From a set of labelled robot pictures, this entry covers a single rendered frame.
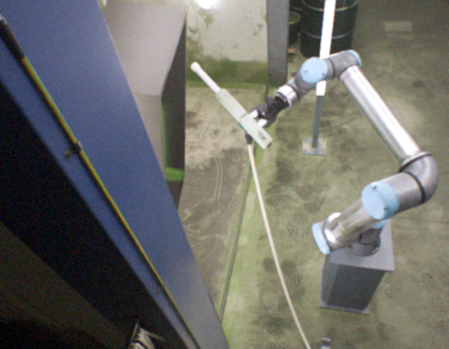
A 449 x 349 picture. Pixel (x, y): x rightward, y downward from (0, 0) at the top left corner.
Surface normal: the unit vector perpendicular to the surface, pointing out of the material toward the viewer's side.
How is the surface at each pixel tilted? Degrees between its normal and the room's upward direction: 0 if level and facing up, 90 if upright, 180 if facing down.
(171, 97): 91
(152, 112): 91
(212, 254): 0
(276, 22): 90
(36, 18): 90
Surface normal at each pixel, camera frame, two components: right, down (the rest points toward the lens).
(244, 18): -0.20, 0.77
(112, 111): 0.97, 0.08
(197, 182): -0.11, -0.63
